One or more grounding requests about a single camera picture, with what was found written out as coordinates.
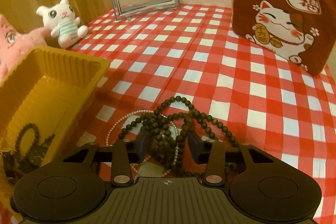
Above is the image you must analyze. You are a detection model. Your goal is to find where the red white checkered tablecloth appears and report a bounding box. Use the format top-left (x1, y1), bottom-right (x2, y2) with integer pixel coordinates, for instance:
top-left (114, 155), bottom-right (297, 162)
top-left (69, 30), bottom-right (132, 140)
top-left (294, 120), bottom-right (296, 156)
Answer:
top-left (0, 4), bottom-right (336, 224)

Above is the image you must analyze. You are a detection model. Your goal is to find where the white cat plush toy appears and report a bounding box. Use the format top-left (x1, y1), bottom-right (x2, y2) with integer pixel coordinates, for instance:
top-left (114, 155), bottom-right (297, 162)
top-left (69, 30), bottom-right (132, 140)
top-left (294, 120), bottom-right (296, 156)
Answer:
top-left (36, 0), bottom-right (89, 48)

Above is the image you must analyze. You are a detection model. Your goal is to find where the white pearl necklace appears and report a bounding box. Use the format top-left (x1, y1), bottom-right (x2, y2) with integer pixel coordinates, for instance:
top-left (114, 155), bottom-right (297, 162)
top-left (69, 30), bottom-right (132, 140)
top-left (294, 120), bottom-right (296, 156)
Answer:
top-left (106, 110), bottom-right (182, 178)

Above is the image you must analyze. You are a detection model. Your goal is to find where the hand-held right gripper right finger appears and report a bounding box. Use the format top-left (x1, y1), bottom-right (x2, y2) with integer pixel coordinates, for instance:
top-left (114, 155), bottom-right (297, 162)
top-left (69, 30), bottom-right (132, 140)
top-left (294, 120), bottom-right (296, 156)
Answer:
top-left (188, 132), bottom-right (273, 185)

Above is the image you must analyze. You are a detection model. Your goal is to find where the pink starfish plush toy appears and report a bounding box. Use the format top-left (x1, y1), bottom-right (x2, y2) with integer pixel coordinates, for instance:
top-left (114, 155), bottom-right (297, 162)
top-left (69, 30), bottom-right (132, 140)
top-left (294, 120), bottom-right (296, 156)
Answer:
top-left (0, 14), bottom-right (49, 78)

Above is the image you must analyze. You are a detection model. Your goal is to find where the yellow plastic tray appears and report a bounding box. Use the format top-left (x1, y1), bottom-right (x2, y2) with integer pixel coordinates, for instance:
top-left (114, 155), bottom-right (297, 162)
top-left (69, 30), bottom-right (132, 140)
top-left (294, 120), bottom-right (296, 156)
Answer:
top-left (0, 48), bottom-right (111, 189)

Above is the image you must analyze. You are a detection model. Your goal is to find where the dark bead necklace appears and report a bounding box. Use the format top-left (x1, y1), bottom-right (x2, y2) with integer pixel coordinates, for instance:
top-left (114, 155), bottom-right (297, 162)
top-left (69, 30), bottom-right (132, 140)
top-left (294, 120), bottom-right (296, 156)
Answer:
top-left (119, 95), bottom-right (240, 178)

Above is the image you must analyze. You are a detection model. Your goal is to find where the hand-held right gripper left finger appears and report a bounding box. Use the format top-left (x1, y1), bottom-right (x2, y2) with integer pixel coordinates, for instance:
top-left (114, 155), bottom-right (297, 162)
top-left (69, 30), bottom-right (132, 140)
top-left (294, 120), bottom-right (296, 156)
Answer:
top-left (63, 132), bottom-right (149, 186)

